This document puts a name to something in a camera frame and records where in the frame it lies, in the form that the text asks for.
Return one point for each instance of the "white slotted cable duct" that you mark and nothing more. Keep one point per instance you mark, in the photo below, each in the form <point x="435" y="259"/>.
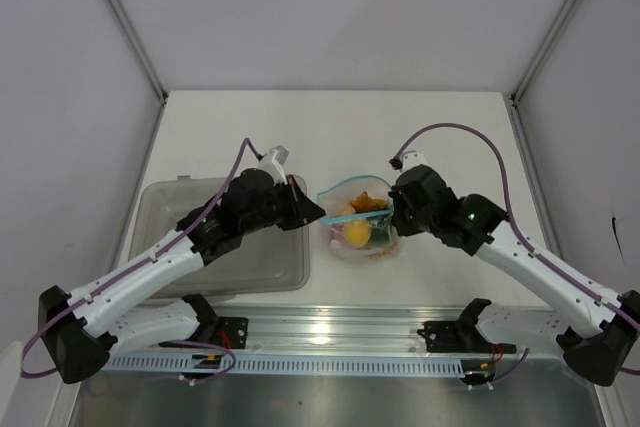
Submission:
<point x="242" y="363"/>

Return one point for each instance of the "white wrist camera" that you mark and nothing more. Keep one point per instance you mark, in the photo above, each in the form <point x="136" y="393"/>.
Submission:
<point x="406" y="161"/>
<point x="272" y="162"/>

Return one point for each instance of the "right aluminium frame post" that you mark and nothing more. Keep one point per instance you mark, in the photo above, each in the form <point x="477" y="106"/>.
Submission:
<point x="559" y="23"/>

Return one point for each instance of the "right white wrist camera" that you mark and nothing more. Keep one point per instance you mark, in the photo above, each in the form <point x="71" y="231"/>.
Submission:
<point x="406" y="161"/>

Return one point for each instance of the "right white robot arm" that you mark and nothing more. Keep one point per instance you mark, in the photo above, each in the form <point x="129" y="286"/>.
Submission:
<point x="592" y="328"/>

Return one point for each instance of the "left aluminium frame post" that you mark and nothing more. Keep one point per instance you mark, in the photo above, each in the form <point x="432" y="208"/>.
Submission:
<point x="136" y="48"/>

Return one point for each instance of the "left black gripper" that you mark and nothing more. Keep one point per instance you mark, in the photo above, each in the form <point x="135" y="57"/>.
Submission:
<point x="301" y="211"/>

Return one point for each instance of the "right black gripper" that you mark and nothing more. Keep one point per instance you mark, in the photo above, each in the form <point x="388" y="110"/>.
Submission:
<point x="403" y="227"/>

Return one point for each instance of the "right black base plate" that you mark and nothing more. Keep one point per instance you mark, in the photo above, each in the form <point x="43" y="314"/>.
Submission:
<point x="458" y="337"/>

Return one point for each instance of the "aluminium frame post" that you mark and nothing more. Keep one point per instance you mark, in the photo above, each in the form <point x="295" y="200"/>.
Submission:
<point x="559" y="23"/>
<point x="136" y="48"/>

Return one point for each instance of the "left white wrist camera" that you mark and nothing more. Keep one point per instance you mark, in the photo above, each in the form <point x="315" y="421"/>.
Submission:
<point x="272" y="162"/>

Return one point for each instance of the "clear zip top bag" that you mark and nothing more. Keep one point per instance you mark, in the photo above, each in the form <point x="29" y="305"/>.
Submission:
<point x="333" y="198"/>

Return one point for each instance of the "grey translucent plastic bin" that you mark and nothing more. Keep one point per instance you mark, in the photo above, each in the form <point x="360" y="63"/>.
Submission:
<point x="270" y="260"/>

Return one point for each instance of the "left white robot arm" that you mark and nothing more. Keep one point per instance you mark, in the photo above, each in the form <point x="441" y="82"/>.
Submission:
<point x="82" y="329"/>

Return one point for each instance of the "orange toy pineapple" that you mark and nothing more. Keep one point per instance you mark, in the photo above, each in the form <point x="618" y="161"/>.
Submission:
<point x="381" y="236"/>

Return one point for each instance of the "aluminium front rail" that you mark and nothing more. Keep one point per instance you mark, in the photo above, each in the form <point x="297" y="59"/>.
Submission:
<point x="380" y="331"/>

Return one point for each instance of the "yellow toy lemon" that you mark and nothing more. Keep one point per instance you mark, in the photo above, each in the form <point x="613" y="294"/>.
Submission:
<point x="356" y="233"/>

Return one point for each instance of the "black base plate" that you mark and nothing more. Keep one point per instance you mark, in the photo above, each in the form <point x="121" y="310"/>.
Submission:
<point x="228" y="332"/>
<point x="458" y="337"/>

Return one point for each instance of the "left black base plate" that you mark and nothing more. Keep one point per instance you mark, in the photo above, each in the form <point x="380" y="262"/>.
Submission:
<point x="228" y="332"/>

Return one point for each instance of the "beige toy garlic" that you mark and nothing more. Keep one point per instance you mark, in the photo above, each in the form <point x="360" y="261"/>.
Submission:
<point x="346" y="210"/>

